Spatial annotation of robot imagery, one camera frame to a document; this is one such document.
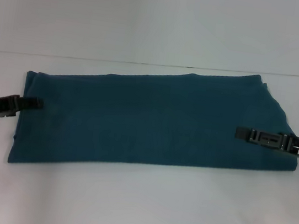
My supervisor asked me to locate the teal t-shirt with FREE print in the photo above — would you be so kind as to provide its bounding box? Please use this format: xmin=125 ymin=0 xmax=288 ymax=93
xmin=6 ymin=41 xmax=299 ymax=204

